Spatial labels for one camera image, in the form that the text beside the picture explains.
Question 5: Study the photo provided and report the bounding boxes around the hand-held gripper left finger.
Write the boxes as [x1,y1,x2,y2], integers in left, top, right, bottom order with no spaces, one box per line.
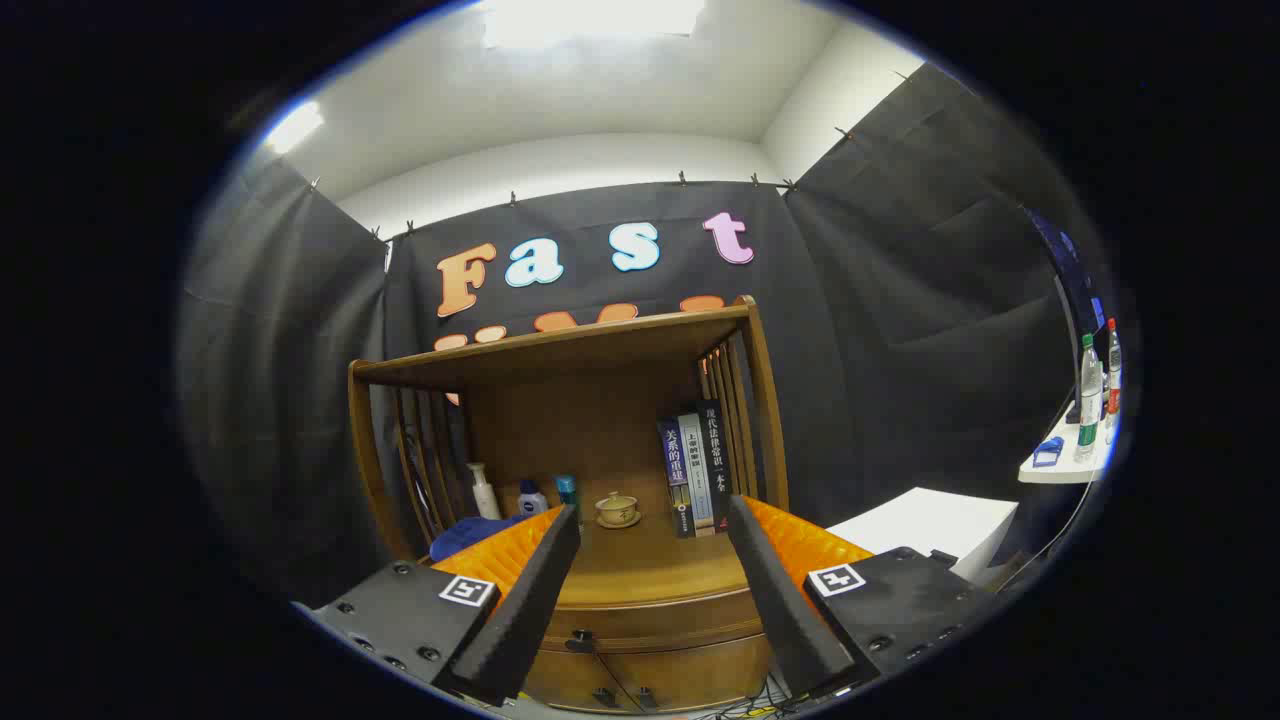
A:
[290,503,583,709]

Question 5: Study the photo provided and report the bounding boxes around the white pump bottle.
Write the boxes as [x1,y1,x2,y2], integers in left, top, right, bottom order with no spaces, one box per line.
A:
[467,462,503,521]

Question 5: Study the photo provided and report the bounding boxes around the wooden drawer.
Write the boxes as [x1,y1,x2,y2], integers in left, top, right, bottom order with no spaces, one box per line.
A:
[522,590,777,713]

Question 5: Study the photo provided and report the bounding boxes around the wooden cabinet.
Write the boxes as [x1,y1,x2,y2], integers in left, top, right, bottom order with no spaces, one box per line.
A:
[347,294,791,713]

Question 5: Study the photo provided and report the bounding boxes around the black book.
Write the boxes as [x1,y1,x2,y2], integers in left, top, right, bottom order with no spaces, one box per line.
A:
[697,400,734,531]

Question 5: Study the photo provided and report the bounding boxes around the black backdrop cloth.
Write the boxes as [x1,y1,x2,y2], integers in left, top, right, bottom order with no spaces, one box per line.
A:
[178,62,1101,611]

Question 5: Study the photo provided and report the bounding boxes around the wooden countertop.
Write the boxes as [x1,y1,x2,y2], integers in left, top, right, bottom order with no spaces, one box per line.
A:
[430,505,763,609]

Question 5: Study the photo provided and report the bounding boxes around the black floor cables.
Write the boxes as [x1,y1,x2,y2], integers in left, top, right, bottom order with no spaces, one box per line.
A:
[715,685,796,717]

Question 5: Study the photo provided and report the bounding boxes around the blue towel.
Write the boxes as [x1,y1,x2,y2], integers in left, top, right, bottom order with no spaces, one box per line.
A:
[430,514,539,563]

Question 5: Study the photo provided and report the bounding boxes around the white side shelf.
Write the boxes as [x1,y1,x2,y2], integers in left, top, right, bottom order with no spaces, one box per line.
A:
[1018,415,1116,486]

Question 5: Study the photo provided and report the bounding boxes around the white book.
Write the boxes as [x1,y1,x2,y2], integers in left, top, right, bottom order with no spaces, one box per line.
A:
[678,413,716,534]

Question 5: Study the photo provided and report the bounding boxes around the red cap water bottle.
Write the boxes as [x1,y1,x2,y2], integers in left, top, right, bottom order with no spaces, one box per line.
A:
[1104,318,1123,431]

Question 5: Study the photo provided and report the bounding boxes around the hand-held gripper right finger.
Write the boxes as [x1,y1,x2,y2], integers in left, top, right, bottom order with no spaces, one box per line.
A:
[726,493,1001,701]

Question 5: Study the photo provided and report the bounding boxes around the white machine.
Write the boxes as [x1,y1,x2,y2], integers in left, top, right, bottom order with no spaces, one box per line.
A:
[825,487,1019,586]

